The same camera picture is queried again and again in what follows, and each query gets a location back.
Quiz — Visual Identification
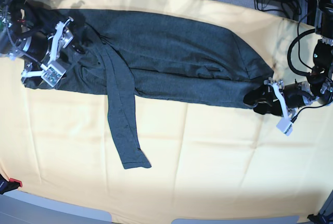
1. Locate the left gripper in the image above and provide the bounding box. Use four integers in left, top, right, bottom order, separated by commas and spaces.
243, 78, 318, 136

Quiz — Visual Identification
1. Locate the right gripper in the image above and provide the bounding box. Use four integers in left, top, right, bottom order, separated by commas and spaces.
21, 10, 86, 88

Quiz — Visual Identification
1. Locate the dark grey long-sleeve T-shirt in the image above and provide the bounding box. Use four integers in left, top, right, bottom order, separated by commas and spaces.
23, 7, 274, 170

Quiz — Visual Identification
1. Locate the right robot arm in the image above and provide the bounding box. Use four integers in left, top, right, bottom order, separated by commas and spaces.
1, 0, 84, 88

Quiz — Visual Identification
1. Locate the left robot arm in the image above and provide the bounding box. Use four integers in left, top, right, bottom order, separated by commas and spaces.
243, 0, 332, 135

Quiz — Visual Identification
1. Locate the yellow table cloth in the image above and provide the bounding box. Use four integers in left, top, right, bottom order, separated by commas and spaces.
1, 0, 332, 223

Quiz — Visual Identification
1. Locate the black clamp lower right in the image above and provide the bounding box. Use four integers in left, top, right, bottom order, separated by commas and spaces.
308, 214, 332, 224

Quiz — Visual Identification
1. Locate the red and black clamp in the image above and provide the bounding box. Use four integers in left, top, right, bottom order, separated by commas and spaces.
0, 175, 22, 195

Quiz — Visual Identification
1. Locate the black table leg post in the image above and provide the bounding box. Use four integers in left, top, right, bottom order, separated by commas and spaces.
306, 0, 317, 26

